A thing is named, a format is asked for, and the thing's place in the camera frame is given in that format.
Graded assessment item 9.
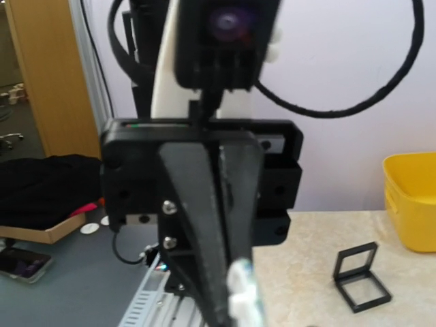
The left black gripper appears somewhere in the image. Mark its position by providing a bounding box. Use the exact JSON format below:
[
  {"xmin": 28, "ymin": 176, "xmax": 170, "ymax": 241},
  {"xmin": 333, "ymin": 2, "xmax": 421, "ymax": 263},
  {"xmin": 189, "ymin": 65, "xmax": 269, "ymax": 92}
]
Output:
[{"xmin": 100, "ymin": 119, "xmax": 303, "ymax": 326}]

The black brooch box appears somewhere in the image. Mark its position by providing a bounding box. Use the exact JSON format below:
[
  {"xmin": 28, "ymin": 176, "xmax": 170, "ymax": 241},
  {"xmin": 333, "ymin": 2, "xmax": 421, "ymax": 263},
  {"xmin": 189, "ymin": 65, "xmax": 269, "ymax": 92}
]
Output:
[{"xmin": 332, "ymin": 242, "xmax": 392, "ymax": 314}]

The yellow plastic basket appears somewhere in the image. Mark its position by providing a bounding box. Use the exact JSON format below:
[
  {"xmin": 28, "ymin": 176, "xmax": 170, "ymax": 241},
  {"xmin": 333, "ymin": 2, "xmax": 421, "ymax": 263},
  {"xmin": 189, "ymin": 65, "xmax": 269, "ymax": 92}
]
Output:
[{"xmin": 383, "ymin": 152, "xmax": 435, "ymax": 253}]

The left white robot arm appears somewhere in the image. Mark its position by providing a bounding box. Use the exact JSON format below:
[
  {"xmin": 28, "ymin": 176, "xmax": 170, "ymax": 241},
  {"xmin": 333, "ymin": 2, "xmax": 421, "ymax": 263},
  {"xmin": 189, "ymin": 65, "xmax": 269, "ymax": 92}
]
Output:
[{"xmin": 100, "ymin": 1, "xmax": 303, "ymax": 326}]

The black cloth in cardboard tray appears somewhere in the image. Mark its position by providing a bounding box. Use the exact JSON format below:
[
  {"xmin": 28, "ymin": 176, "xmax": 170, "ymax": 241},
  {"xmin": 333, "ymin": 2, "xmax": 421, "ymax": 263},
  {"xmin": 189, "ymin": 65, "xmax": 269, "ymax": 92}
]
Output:
[{"xmin": 1, "ymin": 155, "xmax": 102, "ymax": 245}]

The smartphone on grey floor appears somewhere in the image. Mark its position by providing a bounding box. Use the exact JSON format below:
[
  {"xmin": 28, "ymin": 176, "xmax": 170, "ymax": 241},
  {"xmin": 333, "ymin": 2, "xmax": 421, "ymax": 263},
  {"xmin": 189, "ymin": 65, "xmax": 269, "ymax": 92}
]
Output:
[{"xmin": 1, "ymin": 247, "xmax": 53, "ymax": 284}]

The wooden cabinet panel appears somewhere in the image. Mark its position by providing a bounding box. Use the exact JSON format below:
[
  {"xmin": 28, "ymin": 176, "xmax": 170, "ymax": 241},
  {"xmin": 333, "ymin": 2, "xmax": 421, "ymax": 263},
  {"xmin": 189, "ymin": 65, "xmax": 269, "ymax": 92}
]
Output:
[{"xmin": 5, "ymin": 0, "xmax": 100, "ymax": 157}]

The aluminium front frame rail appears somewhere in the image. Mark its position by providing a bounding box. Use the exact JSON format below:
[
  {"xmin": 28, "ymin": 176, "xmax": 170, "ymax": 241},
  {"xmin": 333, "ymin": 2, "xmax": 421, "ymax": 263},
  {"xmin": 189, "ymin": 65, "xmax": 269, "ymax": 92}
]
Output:
[{"xmin": 119, "ymin": 255, "xmax": 207, "ymax": 327}]

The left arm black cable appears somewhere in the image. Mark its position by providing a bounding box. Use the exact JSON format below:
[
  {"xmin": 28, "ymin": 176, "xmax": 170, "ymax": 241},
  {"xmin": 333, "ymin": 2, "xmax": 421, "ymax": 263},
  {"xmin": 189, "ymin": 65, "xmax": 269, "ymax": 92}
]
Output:
[{"xmin": 107, "ymin": 0, "xmax": 426, "ymax": 120}]

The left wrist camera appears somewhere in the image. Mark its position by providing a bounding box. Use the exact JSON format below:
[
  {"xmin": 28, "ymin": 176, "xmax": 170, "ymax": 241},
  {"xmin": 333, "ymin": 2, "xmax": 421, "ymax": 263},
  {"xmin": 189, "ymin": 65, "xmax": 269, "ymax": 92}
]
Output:
[{"xmin": 149, "ymin": 0, "xmax": 283, "ymax": 120}]

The left aluminium corner post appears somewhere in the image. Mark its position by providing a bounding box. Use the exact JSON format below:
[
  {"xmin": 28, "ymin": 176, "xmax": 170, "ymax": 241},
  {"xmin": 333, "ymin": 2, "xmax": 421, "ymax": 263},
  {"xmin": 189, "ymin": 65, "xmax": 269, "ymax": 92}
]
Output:
[{"xmin": 69, "ymin": 0, "xmax": 114, "ymax": 128}]

